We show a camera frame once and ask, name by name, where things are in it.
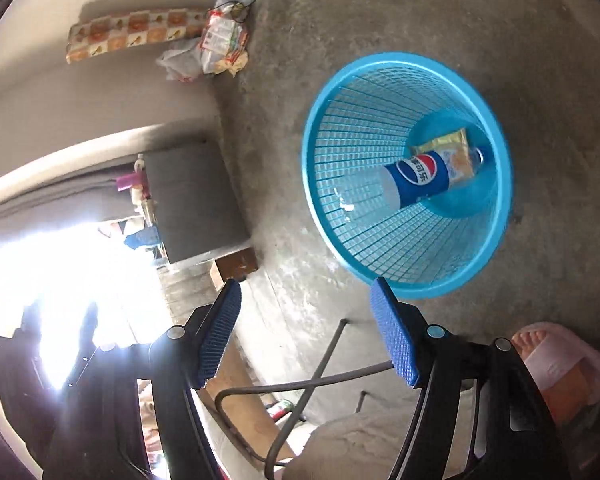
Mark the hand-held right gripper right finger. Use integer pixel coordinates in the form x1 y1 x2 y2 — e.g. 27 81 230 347
370 276 576 480

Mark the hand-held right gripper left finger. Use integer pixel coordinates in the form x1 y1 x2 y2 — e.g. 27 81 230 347
45 279 243 480

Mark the blue plastic mesh basket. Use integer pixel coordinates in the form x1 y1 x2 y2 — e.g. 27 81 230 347
301 51 515 301

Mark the grey cabinet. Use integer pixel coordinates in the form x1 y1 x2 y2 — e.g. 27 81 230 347
142 135 253 266

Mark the plastic bottle with blue label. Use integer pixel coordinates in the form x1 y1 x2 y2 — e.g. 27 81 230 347
334 146 487 211

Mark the pink slipper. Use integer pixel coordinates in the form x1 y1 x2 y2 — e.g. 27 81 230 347
510 322 600 426

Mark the yellow snack packet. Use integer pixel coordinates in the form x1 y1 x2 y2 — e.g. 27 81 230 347
411 128 482 184

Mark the white plastic bag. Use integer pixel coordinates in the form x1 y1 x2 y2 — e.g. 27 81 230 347
156 37 203 83

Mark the clear pack with red print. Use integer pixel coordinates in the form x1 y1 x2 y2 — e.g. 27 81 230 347
200 10 251 77

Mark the rolled checkered fruit-print mat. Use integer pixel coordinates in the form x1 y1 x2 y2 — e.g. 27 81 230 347
65 7 206 65

